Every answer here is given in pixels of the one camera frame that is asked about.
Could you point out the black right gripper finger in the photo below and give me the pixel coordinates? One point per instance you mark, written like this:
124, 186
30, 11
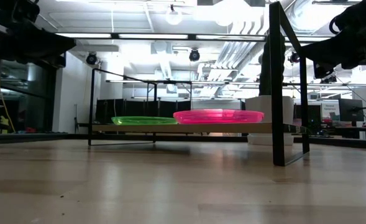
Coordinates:
328, 51

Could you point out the green translucent plastic plate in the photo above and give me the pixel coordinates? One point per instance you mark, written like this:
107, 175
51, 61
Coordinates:
143, 120

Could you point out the black aluminium table frame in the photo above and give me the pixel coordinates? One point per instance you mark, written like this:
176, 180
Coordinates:
39, 137

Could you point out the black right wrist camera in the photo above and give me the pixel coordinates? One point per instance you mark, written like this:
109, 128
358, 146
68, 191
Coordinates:
322, 71

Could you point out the dark office monitor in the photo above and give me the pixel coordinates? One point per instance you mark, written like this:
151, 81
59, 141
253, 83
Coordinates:
351, 110

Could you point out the white hexagonal plant pot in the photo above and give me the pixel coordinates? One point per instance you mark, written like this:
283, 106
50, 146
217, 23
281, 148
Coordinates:
260, 105

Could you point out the black room partition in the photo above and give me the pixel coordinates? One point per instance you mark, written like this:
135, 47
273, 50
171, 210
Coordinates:
133, 110

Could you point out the pink translucent plastic plate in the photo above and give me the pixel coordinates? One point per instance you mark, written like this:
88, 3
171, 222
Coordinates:
218, 110
201, 116
218, 122
232, 113

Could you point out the green cactus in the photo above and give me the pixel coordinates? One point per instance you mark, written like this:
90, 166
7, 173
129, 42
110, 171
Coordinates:
265, 68

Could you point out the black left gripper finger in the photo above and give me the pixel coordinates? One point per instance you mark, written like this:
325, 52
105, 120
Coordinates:
49, 45

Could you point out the wooden shelf with black frame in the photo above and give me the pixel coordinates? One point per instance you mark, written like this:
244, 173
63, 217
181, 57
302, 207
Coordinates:
201, 127

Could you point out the round pendant lamp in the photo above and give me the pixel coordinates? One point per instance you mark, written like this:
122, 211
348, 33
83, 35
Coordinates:
174, 16

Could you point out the black ceiling spotlight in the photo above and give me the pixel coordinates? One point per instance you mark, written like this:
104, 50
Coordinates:
294, 58
194, 55
91, 58

